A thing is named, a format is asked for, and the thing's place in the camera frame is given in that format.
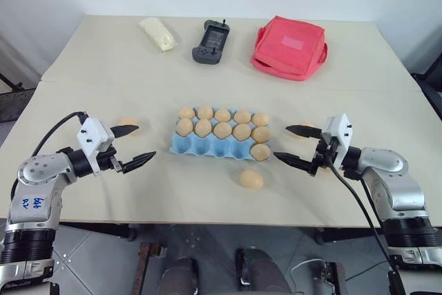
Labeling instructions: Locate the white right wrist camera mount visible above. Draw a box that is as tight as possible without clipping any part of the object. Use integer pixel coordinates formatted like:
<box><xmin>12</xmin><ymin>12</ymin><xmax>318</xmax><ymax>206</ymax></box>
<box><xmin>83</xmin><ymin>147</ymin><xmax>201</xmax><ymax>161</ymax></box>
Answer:
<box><xmin>321</xmin><ymin>113</ymin><xmax>354</xmax><ymax>169</ymax></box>

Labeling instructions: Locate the blue egg tray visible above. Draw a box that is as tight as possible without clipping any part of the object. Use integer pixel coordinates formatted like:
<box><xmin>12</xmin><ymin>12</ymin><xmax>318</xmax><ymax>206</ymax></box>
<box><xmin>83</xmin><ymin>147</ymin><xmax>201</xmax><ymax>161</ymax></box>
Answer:
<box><xmin>168</xmin><ymin>107</ymin><xmax>274</xmax><ymax>163</ymax></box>

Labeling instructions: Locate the white thin cable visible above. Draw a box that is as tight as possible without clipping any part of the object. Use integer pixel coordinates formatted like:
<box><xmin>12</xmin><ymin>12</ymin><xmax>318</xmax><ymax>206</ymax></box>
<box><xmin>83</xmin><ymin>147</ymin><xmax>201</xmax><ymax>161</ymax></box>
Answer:
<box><xmin>289</xmin><ymin>257</ymin><xmax>324</xmax><ymax>295</ymax></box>

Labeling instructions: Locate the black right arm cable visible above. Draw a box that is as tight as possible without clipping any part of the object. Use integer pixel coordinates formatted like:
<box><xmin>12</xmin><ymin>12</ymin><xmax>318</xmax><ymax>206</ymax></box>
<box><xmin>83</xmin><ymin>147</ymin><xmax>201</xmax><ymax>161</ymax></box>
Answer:
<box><xmin>327</xmin><ymin>155</ymin><xmax>403</xmax><ymax>295</ymax></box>

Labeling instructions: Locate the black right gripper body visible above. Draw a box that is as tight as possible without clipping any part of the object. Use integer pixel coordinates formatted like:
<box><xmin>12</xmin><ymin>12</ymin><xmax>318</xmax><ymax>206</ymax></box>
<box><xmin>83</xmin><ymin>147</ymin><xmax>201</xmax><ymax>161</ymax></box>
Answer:
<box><xmin>309</xmin><ymin>137</ymin><xmax>341</xmax><ymax>176</ymax></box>

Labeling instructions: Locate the black stand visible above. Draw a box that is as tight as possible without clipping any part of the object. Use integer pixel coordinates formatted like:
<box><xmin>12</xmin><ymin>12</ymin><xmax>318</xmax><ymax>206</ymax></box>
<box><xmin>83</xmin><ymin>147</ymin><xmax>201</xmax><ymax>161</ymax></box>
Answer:
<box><xmin>0</xmin><ymin>69</ymin><xmax>26</xmax><ymax>96</ymax></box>

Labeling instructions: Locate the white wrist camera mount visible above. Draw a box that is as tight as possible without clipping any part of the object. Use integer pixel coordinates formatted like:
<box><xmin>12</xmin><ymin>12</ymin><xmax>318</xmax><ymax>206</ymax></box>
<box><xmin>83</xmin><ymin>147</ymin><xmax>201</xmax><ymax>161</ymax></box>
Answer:
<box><xmin>321</xmin><ymin>113</ymin><xmax>354</xmax><ymax>169</ymax></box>
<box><xmin>76</xmin><ymin>117</ymin><xmax>116</xmax><ymax>173</ymax></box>

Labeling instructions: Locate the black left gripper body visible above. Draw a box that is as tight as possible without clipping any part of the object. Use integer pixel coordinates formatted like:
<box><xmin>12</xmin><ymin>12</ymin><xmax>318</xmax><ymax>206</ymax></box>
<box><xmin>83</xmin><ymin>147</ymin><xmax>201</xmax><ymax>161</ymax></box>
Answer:
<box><xmin>95</xmin><ymin>147</ymin><xmax>125</xmax><ymax>174</ymax></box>

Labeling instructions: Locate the black equipment frame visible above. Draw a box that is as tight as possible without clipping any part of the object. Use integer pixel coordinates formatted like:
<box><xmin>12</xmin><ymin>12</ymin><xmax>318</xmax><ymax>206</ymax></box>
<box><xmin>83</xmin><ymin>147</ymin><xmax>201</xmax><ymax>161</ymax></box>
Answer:
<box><xmin>410</xmin><ymin>53</ymin><xmax>442</xmax><ymax>120</ymax></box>

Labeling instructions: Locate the rusty metal bar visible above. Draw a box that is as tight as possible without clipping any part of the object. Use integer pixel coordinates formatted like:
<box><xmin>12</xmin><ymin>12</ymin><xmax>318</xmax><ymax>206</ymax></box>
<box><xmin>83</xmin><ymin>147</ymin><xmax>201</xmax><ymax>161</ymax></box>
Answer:
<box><xmin>136</xmin><ymin>242</ymin><xmax>162</xmax><ymax>295</ymax></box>

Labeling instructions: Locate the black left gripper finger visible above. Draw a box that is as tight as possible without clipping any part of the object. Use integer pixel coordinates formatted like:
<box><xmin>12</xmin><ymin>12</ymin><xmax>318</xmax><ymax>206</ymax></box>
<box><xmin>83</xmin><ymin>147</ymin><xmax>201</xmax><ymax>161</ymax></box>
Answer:
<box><xmin>111</xmin><ymin>124</ymin><xmax>140</xmax><ymax>138</ymax></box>
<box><xmin>120</xmin><ymin>151</ymin><xmax>157</xmax><ymax>174</ymax></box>

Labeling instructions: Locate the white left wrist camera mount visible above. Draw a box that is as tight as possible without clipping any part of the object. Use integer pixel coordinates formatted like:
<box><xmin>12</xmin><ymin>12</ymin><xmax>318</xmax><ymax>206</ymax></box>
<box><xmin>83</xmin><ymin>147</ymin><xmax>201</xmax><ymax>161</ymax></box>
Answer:
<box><xmin>76</xmin><ymin>117</ymin><xmax>116</xmax><ymax>173</ymax></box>

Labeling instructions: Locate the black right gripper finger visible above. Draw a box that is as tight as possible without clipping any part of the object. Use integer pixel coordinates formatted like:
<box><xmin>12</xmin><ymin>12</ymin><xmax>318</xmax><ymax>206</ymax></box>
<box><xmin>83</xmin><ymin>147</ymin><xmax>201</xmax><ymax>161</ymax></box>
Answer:
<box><xmin>285</xmin><ymin>124</ymin><xmax>324</xmax><ymax>139</ymax></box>
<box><xmin>273</xmin><ymin>151</ymin><xmax>316</xmax><ymax>171</ymax></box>

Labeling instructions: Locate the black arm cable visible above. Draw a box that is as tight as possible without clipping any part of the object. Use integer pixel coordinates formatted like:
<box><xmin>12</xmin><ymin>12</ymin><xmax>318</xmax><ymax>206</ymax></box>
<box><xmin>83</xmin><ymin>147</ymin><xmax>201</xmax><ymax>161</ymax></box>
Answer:
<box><xmin>9</xmin><ymin>111</ymin><xmax>86</xmax><ymax>202</ymax></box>
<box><xmin>327</xmin><ymin>155</ymin><xmax>403</xmax><ymax>295</ymax></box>

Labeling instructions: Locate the dark rounded shape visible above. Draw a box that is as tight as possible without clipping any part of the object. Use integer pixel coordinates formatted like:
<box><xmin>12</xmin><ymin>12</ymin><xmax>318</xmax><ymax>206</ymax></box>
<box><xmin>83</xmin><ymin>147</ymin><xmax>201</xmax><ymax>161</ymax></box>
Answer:
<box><xmin>236</xmin><ymin>246</ymin><xmax>291</xmax><ymax>295</ymax></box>
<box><xmin>160</xmin><ymin>256</ymin><xmax>200</xmax><ymax>295</ymax></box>

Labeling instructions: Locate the red fabric bag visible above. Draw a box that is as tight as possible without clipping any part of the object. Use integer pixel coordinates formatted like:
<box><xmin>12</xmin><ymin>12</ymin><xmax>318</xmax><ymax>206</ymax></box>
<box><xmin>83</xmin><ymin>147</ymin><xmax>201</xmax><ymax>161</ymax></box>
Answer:
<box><xmin>250</xmin><ymin>15</ymin><xmax>329</xmax><ymax>82</ymax></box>

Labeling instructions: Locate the white plastic bag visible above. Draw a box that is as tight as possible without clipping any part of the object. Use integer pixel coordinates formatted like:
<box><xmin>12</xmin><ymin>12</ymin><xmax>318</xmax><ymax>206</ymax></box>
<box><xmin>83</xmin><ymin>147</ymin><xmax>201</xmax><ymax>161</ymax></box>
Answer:
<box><xmin>138</xmin><ymin>17</ymin><xmax>180</xmax><ymax>54</ymax></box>

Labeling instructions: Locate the grey handheld game controller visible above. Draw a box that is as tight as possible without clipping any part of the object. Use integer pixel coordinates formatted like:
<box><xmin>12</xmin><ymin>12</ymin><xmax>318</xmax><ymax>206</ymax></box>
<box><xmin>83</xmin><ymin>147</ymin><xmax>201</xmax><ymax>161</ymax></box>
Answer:
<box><xmin>191</xmin><ymin>18</ymin><xmax>231</xmax><ymax>66</ymax></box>

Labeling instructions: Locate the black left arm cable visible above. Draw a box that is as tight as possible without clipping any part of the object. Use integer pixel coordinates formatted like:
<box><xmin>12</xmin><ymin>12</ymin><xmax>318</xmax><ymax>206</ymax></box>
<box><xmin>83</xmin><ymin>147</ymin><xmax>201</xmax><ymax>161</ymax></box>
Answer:
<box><xmin>9</xmin><ymin>111</ymin><xmax>86</xmax><ymax>202</ymax></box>

